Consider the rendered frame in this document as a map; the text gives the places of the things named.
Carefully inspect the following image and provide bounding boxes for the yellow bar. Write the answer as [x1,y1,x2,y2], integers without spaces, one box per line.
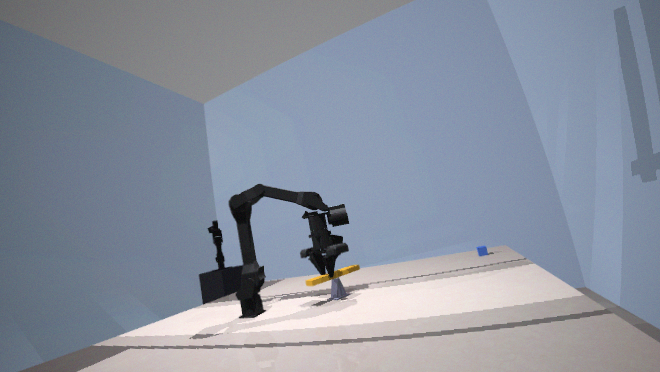
[305,265,360,287]

